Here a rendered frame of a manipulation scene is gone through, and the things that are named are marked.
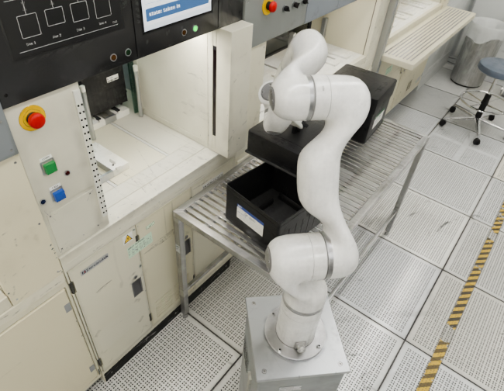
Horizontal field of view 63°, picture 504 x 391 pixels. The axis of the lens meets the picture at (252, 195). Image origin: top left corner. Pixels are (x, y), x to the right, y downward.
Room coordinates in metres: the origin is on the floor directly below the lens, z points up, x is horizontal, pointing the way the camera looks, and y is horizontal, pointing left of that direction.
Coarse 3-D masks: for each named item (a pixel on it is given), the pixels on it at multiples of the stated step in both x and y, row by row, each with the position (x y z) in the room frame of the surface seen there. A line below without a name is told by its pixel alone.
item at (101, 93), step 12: (108, 72) 1.63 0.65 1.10; (120, 72) 1.68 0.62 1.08; (84, 84) 1.52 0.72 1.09; (96, 84) 1.57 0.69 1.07; (108, 84) 1.62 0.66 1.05; (120, 84) 1.67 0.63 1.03; (96, 96) 1.56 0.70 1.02; (108, 96) 1.61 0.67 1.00; (120, 96) 1.66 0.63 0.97; (96, 108) 1.55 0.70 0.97; (108, 108) 1.60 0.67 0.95
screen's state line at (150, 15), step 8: (184, 0) 1.29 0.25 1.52; (192, 0) 1.32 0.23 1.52; (200, 0) 1.35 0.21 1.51; (208, 0) 1.38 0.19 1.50; (152, 8) 1.19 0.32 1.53; (160, 8) 1.22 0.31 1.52; (168, 8) 1.24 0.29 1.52; (176, 8) 1.27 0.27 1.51; (184, 8) 1.29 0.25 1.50; (152, 16) 1.19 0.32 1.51; (160, 16) 1.21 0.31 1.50
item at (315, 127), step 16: (256, 128) 1.37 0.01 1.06; (288, 128) 1.39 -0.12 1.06; (304, 128) 1.40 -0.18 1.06; (320, 128) 1.41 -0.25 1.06; (256, 144) 1.32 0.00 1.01; (272, 144) 1.28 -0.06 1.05; (288, 144) 1.28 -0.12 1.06; (304, 144) 1.29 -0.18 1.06; (272, 160) 1.28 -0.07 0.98; (288, 160) 1.24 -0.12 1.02
